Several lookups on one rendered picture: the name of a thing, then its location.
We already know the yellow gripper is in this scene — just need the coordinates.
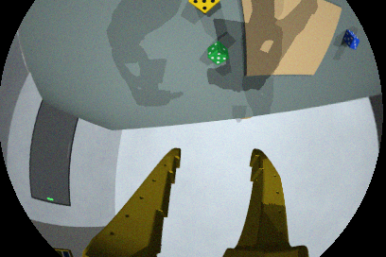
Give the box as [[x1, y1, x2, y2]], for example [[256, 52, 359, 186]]
[[82, 147, 309, 257]]

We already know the beige mat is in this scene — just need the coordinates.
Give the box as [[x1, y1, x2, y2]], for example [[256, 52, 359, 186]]
[[241, 0, 342, 76]]

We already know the blue die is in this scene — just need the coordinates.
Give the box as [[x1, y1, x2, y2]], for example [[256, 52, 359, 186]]
[[343, 30, 360, 49]]

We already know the green die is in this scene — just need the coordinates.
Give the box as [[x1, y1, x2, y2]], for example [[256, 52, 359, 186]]
[[207, 41, 229, 65]]

